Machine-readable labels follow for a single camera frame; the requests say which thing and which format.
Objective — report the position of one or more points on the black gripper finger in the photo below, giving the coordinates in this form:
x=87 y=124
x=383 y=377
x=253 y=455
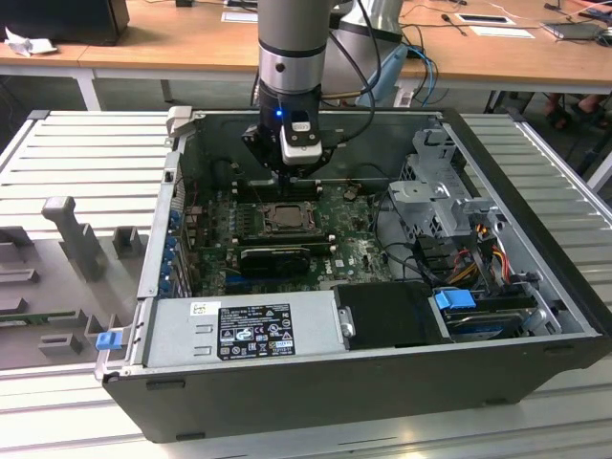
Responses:
x=260 y=143
x=326 y=152

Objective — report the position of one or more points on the silver topped CPU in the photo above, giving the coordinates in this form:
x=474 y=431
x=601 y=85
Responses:
x=289 y=215

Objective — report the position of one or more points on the black RAM slot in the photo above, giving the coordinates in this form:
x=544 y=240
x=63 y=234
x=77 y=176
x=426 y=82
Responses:
x=318 y=246
x=287 y=238
x=306 y=196

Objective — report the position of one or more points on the CPU socket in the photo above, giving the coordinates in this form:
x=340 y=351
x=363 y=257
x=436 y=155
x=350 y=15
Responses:
x=290 y=231

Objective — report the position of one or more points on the round coin cell battery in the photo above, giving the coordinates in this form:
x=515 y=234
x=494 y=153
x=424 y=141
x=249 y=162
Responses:
x=351 y=192

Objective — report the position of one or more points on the green motherboard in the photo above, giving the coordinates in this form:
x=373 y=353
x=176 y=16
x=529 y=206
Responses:
x=354 y=239

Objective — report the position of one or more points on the white paper sheet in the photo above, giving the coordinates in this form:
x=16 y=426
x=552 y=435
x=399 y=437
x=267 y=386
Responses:
x=502 y=31
x=239 y=17

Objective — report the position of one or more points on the pale blue teach pendant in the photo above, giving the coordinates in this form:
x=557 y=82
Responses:
x=387 y=72

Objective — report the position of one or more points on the silver metal drive cage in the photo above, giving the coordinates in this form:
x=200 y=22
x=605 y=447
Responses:
x=421 y=196

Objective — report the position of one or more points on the black graphics card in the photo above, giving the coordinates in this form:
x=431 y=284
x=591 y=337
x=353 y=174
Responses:
x=272 y=260

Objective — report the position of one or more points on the wooden desk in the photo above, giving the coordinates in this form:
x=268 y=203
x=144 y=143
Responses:
x=167 y=43

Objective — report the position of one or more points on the black plastic shroud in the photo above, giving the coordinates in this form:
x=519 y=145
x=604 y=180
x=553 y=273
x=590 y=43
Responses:
x=387 y=315

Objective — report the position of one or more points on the hard disk in blue carrier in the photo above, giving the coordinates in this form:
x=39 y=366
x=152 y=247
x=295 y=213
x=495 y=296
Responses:
x=454 y=301

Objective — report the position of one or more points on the white framed tablet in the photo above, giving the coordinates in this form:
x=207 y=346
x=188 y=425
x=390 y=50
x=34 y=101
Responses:
x=483 y=19

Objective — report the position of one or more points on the silver power supply unit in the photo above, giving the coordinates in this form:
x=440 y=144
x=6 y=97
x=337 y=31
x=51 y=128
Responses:
x=172 y=334

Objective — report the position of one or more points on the black desktop device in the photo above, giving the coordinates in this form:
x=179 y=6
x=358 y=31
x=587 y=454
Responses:
x=62 y=19

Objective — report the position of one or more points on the person's feet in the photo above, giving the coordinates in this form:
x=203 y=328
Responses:
x=559 y=112

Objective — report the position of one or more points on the blue plastic latch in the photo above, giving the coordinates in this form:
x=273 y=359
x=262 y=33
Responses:
x=109 y=342

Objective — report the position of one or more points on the crumpled white paper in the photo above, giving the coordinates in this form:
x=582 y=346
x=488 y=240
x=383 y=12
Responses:
x=28 y=44

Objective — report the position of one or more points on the black open PC case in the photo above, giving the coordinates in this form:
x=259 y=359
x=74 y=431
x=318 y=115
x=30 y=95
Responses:
x=334 y=406

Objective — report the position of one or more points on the grey parts rack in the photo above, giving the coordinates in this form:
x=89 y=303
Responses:
x=48 y=287

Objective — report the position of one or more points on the dark notebook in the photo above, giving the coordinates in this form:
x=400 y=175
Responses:
x=574 y=31

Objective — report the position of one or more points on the green RAM stick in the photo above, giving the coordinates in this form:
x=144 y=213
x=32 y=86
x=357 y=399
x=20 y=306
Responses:
x=38 y=319

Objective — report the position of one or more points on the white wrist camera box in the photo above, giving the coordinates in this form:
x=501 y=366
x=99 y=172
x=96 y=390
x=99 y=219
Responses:
x=301 y=150

